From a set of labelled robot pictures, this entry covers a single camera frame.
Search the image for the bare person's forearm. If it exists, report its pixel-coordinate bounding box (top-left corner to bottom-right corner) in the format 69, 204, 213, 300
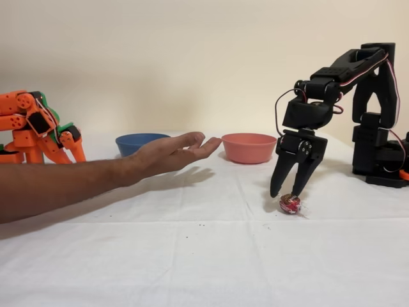
0, 155, 137, 224

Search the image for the red bowl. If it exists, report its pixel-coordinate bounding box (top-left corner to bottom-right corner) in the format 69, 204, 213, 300
220, 133, 278, 165

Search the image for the red candy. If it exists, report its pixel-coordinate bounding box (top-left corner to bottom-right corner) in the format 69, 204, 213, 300
279, 193, 304, 215

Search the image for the black arm servo cable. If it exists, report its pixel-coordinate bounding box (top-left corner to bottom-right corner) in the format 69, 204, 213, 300
338, 52, 402, 151

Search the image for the orange arm servo cable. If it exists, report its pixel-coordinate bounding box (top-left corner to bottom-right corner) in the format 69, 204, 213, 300
34, 97, 62, 143

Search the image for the black gripper servo cable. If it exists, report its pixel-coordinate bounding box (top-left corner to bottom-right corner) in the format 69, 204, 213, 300
274, 88, 298, 135

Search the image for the white tablecloth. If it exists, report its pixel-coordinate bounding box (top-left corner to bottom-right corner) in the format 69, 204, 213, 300
0, 129, 409, 307

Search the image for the blue bowl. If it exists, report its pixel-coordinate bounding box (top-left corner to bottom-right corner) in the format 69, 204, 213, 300
115, 133, 172, 158

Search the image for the bare person's hand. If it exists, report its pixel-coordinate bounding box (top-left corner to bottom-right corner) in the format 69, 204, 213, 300
127, 130, 222, 187

